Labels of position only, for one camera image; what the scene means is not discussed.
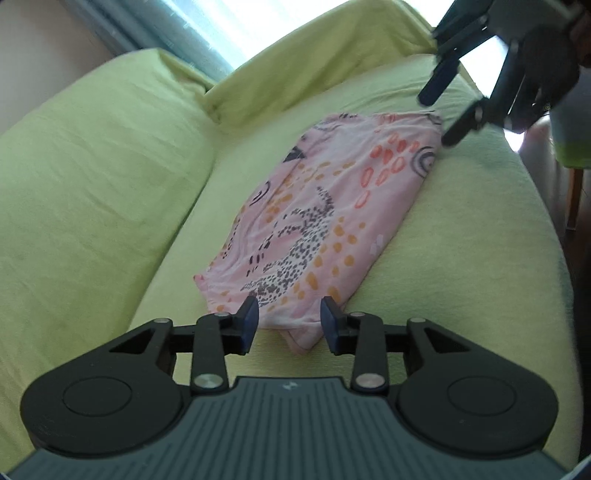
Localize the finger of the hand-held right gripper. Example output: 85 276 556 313
441 39 525 148
417 0 498 108

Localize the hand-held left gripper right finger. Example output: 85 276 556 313
321 296 472 394

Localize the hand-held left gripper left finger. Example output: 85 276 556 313
110 295 260 394

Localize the pink patterned garment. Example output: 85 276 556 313
193 112 445 356

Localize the white and green cloth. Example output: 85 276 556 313
551 107 591 168

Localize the green covered sofa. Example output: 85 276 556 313
0 0 583 468

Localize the sheer window curtain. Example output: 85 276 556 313
65 0 354 88

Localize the wooden chair frame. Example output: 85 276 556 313
566 166 585 230

